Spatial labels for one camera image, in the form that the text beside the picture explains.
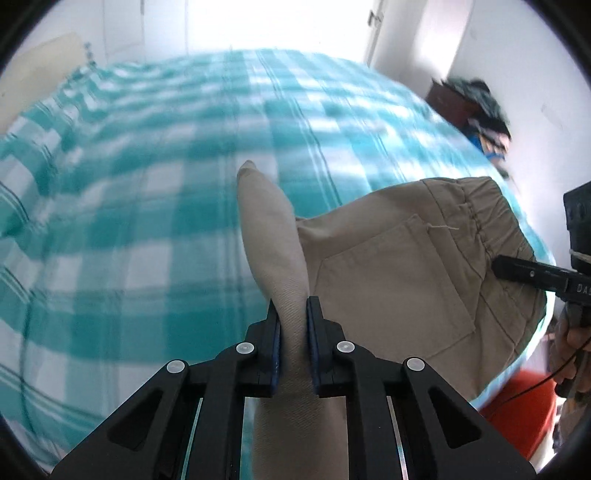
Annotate teal white checkered blanket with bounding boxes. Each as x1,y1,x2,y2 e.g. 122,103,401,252
0,48,557,476

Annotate person's right hand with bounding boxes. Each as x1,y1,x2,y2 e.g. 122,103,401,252
553,316,591,385

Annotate beige pants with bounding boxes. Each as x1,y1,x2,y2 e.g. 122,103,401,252
235,159,549,480

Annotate red stool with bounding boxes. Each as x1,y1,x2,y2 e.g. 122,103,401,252
477,368,560,469

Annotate dark wooden cabinet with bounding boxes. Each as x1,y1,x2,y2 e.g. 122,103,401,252
426,78,482,132

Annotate beige pillow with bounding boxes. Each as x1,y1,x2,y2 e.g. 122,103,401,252
0,31,91,136

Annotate thin black cable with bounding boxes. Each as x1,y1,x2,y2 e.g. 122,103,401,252
479,332,591,411

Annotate pile of dark clothes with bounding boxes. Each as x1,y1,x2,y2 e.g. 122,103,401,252
442,76,514,179

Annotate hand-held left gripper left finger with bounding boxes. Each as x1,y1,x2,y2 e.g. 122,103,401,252
52,298,283,480

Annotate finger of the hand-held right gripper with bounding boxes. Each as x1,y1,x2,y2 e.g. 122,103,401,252
491,255,571,295

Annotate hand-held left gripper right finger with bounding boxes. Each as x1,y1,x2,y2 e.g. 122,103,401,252
305,295,539,480

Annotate white door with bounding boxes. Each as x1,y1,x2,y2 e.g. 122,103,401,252
259,0,387,70

